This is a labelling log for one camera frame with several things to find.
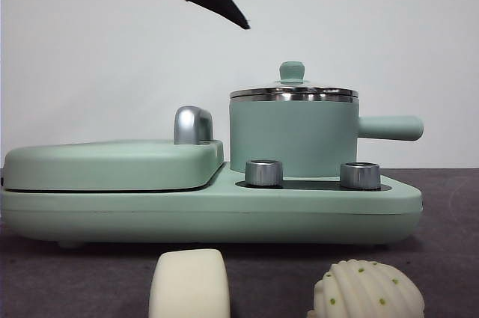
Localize glass pot lid green knob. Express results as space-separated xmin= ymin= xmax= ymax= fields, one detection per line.
xmin=229 ymin=61 xmax=359 ymax=99

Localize rectangular white steamed bun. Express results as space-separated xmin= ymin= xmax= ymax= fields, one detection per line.
xmin=148 ymin=248 xmax=230 ymax=318

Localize shell-shaped white bun green dots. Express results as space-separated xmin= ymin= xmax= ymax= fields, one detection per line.
xmin=306 ymin=260 xmax=426 ymax=318

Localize silver control knob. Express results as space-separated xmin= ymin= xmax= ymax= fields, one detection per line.
xmin=245 ymin=159 xmax=284 ymax=187
xmin=339 ymin=162 xmax=382 ymax=190

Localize mint green griddle lid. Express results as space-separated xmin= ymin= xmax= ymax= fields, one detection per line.
xmin=2 ymin=139 xmax=225 ymax=191

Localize mint green breakfast machine base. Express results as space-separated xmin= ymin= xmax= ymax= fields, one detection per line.
xmin=0 ymin=162 xmax=424 ymax=250

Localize silver griddle lid handle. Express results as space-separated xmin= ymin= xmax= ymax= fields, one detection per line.
xmin=173 ymin=106 xmax=215 ymax=146

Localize mint green pot with handle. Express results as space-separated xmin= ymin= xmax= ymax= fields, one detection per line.
xmin=228 ymin=93 xmax=424 ymax=179

